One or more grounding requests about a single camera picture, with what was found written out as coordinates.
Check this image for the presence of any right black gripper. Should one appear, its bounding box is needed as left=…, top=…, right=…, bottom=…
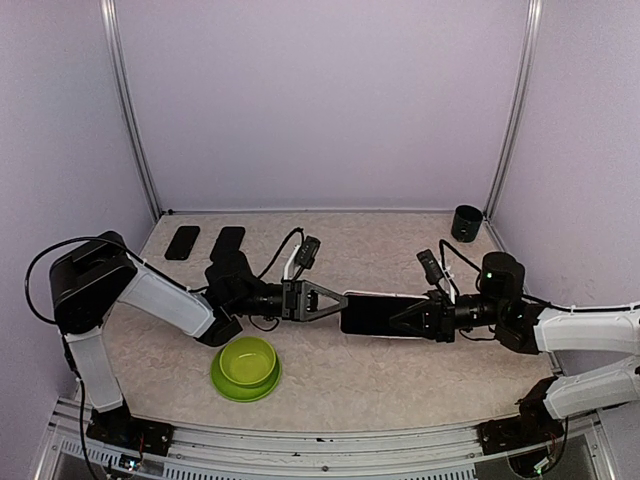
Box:
left=389, top=288, right=506, bottom=343

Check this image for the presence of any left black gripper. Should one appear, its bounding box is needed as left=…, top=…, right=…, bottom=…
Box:
left=229, top=280, right=351, bottom=323

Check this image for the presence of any dark phone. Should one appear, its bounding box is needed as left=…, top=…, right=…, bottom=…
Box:
left=339, top=293, right=422, bottom=338

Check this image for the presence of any black phone case horizontal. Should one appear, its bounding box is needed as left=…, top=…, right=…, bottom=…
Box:
left=164, top=225, right=201, bottom=261

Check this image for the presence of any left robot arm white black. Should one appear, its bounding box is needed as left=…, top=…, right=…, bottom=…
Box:
left=36, top=231, right=348, bottom=445

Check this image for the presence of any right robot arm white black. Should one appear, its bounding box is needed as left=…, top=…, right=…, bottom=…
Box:
left=389, top=250, right=639, bottom=444

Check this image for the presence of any green bowl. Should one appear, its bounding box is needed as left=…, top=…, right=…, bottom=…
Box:
left=219, top=337, right=277, bottom=387

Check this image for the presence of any black cylinder cup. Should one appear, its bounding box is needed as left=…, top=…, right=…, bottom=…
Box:
left=451, top=205, right=484, bottom=243

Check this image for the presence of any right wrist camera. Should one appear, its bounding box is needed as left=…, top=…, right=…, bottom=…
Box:
left=416, top=249, right=456, bottom=296

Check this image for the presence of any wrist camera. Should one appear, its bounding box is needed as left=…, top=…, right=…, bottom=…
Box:
left=416, top=249, right=456, bottom=296
left=282, top=236, right=321, bottom=281

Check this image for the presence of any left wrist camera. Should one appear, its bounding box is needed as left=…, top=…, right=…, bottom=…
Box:
left=282, top=236, right=321, bottom=281

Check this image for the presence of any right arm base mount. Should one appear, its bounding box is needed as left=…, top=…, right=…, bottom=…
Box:
left=477, top=376, right=566, bottom=455

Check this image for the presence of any front aluminium rail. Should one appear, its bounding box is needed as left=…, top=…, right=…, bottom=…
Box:
left=30, top=398, right=621, bottom=479

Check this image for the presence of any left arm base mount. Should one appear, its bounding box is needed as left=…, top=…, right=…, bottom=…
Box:
left=86, top=402, right=174, bottom=457

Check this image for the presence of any right aluminium frame post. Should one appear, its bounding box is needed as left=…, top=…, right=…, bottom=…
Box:
left=484, top=0, right=544, bottom=223

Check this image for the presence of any aluminium frame post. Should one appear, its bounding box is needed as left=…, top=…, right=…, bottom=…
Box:
left=100, top=0, right=163, bottom=221
left=484, top=0, right=544, bottom=223

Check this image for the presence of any left aluminium frame post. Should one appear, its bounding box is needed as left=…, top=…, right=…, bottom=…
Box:
left=100, top=0, right=163, bottom=221

